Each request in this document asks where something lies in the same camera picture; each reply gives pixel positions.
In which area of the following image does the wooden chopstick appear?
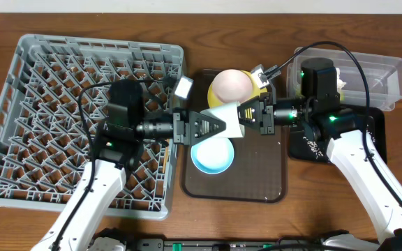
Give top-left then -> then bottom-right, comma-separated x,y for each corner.
162,146 -> 170,174

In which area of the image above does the dark brown serving tray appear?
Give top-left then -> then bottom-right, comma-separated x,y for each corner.
181,68 -> 288,204

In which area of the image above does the light blue bowl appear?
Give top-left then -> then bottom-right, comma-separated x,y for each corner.
191,138 -> 235,175

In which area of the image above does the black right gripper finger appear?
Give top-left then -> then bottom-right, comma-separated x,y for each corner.
237,96 -> 261,114
239,111 -> 261,132

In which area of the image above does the clear plastic waste bin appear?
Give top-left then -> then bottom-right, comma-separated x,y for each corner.
286,48 -> 402,112

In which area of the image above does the black waste tray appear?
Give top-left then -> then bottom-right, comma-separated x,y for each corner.
288,107 -> 387,163

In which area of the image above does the leftover rice food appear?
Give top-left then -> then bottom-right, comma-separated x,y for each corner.
301,136 -> 324,159

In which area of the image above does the white paper cup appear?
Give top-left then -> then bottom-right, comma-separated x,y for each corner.
200,101 -> 245,138

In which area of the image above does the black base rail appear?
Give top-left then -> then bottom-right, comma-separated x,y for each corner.
89,228 -> 397,251

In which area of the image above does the yellow plate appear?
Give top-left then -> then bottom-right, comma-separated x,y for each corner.
207,70 -> 268,108

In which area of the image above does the white paper napkin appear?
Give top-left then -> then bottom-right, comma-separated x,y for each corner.
336,68 -> 347,93

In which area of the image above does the grey dishwasher rack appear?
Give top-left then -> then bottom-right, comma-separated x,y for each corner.
0,34 -> 186,211

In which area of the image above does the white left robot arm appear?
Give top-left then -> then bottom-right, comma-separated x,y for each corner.
33,79 -> 226,250

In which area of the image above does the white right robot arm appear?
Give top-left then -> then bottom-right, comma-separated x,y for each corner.
237,57 -> 402,250

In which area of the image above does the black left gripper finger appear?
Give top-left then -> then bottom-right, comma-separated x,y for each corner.
188,125 -> 226,146
187,111 -> 226,129

